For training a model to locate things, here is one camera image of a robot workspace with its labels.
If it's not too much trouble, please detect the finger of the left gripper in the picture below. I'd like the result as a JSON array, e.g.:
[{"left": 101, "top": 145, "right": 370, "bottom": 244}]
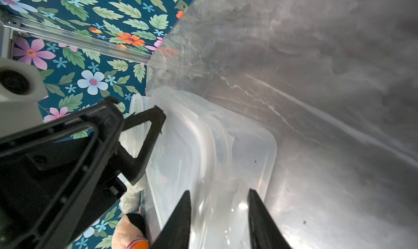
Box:
[
  {"left": 112, "top": 106, "right": 166, "bottom": 185},
  {"left": 1, "top": 97, "right": 126, "bottom": 249}
]

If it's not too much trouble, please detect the white teddy bear blue shirt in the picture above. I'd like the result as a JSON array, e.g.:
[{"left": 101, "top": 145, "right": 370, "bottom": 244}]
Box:
[{"left": 118, "top": 129, "right": 147, "bottom": 214}]

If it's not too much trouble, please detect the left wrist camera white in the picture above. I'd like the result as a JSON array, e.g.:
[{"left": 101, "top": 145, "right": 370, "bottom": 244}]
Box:
[{"left": 1, "top": 58, "right": 47, "bottom": 137}]

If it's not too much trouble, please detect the rectangular clear lunch box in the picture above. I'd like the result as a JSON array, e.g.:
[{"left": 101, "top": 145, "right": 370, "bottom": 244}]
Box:
[{"left": 130, "top": 87, "right": 277, "bottom": 249}]

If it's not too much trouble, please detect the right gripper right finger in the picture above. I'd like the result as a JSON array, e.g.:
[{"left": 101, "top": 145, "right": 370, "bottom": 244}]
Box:
[{"left": 247, "top": 189, "right": 292, "bottom": 249}]

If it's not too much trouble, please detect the pink doll orange outfit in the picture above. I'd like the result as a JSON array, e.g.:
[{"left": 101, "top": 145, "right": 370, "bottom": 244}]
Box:
[{"left": 111, "top": 213, "right": 150, "bottom": 249}]

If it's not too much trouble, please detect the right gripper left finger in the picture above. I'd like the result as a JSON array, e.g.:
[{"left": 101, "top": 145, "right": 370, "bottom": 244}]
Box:
[{"left": 150, "top": 190, "right": 192, "bottom": 249}]

